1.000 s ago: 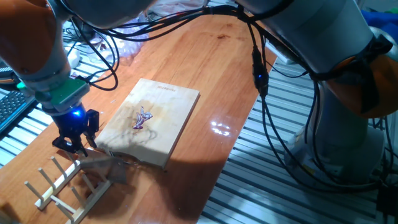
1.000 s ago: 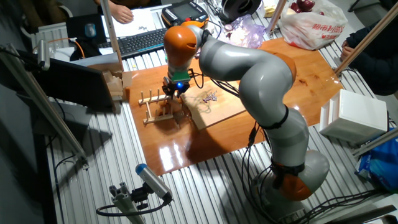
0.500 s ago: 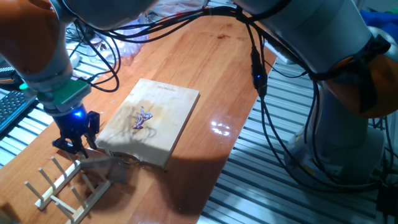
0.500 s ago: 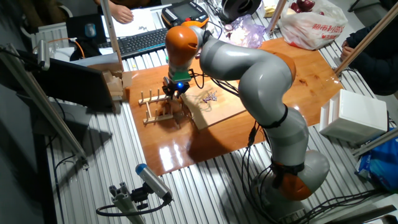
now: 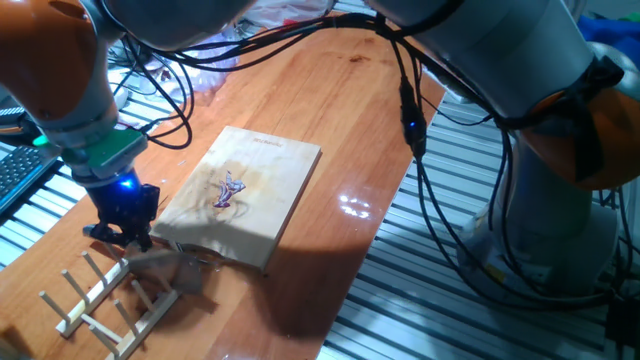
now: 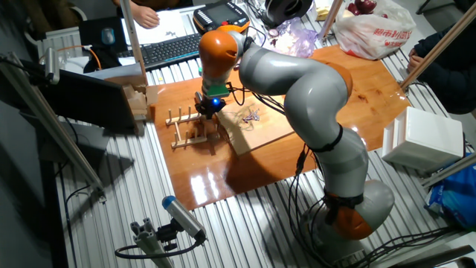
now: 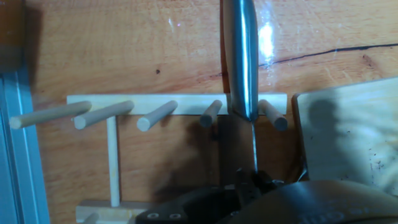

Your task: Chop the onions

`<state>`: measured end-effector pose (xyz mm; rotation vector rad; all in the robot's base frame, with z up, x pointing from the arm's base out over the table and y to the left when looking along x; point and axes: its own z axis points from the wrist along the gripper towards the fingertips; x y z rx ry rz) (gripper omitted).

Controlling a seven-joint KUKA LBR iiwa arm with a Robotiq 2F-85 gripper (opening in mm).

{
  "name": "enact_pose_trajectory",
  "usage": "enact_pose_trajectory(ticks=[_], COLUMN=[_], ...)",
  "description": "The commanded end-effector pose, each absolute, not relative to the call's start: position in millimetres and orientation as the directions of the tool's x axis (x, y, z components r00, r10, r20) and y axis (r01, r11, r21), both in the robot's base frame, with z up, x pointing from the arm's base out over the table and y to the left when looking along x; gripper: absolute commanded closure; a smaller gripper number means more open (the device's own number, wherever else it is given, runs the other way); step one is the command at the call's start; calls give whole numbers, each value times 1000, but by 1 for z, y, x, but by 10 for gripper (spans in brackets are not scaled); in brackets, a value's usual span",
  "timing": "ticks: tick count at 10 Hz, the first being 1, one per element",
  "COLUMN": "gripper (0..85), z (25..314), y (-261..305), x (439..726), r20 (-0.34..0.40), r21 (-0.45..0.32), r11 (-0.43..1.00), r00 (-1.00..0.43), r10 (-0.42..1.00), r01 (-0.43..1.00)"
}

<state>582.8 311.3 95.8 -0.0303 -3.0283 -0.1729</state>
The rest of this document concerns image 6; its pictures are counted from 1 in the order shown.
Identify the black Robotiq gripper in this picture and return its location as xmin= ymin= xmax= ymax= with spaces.
xmin=195 ymin=95 xmax=226 ymax=121

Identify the dark jacket sleeved forearm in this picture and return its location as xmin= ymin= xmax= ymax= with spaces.
xmin=412 ymin=20 xmax=476 ymax=115

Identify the person's forearm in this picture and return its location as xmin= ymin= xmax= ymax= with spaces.
xmin=111 ymin=0 xmax=144 ymax=13

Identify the person's bare hand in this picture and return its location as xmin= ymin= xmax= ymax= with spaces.
xmin=406 ymin=47 xmax=425 ymax=74
xmin=131 ymin=4 xmax=161 ymax=30

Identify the wooden peg dish rack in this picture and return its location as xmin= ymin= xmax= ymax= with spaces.
xmin=164 ymin=105 xmax=210 ymax=150

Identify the red onion wedge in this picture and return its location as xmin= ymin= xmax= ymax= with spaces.
xmin=241 ymin=108 xmax=261 ymax=124

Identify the wooden cutting board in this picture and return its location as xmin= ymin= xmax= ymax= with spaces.
xmin=216 ymin=95 xmax=297 ymax=156

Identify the black computer keyboard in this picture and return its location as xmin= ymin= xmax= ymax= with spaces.
xmin=118 ymin=33 xmax=204 ymax=73

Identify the white paper sheet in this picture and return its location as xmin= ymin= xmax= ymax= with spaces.
xmin=120 ymin=10 xmax=188 ymax=47

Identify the orange black teach pendant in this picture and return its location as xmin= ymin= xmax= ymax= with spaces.
xmin=192 ymin=0 xmax=251 ymax=36

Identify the black flat monitor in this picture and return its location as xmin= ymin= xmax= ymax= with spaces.
xmin=36 ymin=68 xmax=139 ymax=136

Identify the clear plastic bag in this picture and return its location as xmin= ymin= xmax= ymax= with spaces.
xmin=266 ymin=16 xmax=320 ymax=59

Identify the grey computer mouse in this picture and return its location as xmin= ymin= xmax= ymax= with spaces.
xmin=100 ymin=27 xmax=117 ymax=47

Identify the black filament spool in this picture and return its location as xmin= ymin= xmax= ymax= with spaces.
xmin=264 ymin=0 xmax=315 ymax=27

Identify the black mouse mat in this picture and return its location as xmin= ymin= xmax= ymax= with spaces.
xmin=78 ymin=17 xmax=129 ymax=74

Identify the yellow white small box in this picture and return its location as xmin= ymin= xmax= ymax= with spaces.
xmin=315 ymin=6 xmax=333 ymax=22

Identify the white shopping bag red print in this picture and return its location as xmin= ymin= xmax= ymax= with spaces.
xmin=332 ymin=0 xmax=417 ymax=61

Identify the white plastic drawer box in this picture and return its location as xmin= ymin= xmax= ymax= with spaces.
xmin=382 ymin=106 xmax=466 ymax=173

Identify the blue plastic bag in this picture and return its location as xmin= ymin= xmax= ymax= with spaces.
xmin=423 ymin=153 xmax=476 ymax=230

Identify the green gripper mount plate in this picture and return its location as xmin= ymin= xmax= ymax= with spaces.
xmin=197 ymin=66 xmax=231 ymax=99

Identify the aluminium frame post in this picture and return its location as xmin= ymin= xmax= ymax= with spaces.
xmin=419 ymin=152 xmax=476 ymax=189
xmin=118 ymin=0 xmax=148 ymax=81
xmin=399 ymin=2 xmax=476 ymax=90
xmin=318 ymin=0 xmax=344 ymax=40

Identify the silver camera with blue end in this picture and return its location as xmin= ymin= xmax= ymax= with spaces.
xmin=161 ymin=194 xmax=208 ymax=241

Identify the orange cable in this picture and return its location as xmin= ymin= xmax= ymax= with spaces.
xmin=55 ymin=44 xmax=103 ymax=72

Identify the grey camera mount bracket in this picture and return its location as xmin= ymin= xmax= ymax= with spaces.
xmin=129 ymin=217 xmax=180 ymax=268

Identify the long aluminium frame profile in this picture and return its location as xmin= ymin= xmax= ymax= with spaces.
xmin=0 ymin=51 xmax=107 ymax=204

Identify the black camera cable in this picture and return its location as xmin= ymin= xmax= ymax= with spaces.
xmin=114 ymin=235 xmax=204 ymax=261

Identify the silver stick camera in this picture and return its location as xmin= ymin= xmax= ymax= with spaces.
xmin=44 ymin=46 xmax=62 ymax=86

